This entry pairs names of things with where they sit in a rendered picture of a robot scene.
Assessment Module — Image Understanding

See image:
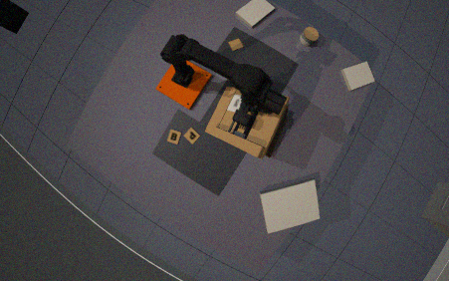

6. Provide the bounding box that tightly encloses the white paper label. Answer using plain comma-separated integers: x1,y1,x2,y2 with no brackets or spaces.
227,94,242,112

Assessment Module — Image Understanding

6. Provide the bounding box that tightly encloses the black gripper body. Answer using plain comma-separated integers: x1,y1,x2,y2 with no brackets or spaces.
232,94,257,127

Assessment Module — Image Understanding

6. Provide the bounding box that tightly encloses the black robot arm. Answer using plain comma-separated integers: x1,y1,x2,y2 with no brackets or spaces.
160,35,287,115

